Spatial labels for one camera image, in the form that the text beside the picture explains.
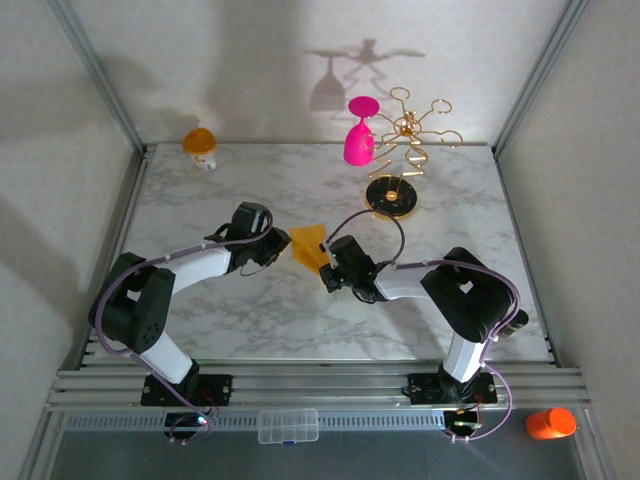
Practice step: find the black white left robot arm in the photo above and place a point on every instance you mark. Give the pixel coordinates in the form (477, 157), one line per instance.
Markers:
(135, 310)

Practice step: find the clear plastic compartment box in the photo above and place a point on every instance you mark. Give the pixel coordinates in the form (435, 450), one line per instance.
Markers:
(288, 426)

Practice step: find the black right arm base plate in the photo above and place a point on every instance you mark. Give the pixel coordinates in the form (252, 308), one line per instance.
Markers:
(422, 391)

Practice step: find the orange plastic cup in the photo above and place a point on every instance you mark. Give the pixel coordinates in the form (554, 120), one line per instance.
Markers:
(550, 424)

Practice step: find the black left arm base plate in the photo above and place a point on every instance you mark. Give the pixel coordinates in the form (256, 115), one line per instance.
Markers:
(220, 389)

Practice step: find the aluminium frame post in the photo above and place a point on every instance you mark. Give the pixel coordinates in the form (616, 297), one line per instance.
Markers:
(100, 75)
(538, 75)

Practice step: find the aluminium mounting rail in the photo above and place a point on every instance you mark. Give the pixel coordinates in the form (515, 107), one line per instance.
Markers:
(325, 385)

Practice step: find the black controller box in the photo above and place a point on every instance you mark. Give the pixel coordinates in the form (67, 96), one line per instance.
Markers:
(462, 425)
(182, 425)

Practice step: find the black cylinder with gold bands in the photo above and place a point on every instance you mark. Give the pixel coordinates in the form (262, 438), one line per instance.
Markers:
(516, 322)

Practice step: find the pink wine glass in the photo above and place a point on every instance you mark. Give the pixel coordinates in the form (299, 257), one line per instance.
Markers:
(356, 147)

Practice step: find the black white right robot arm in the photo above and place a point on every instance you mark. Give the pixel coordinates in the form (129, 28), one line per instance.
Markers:
(470, 300)

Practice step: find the aluminium side rail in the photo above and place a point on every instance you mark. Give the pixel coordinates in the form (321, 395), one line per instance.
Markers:
(509, 200)
(125, 225)

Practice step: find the white cup with orange lid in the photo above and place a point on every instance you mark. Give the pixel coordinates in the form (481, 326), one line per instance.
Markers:
(202, 149)

